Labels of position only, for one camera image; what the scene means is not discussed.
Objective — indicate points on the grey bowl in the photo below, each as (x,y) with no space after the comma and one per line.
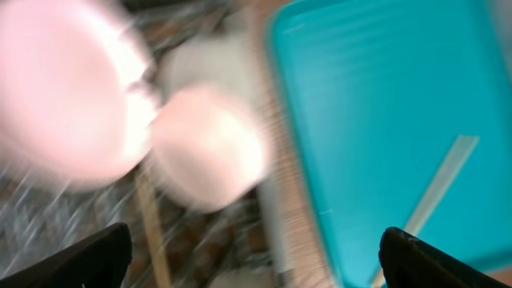
(224,60)

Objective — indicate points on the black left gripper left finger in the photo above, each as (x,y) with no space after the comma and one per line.
(101,260)

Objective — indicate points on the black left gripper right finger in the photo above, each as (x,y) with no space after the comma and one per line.
(409,262)

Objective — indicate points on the white pink round plate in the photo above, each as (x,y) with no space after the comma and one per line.
(75,104)

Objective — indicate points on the pink white bowl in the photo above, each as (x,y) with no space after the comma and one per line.
(208,148)

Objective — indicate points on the wooden chopstick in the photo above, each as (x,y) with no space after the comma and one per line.
(151,220)
(444,177)

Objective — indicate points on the grey plastic dish rack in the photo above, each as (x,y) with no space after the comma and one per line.
(39,221)

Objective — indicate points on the white paper cup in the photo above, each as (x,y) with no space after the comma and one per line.
(243,278)

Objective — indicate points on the teal plastic tray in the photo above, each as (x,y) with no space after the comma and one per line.
(377,92)

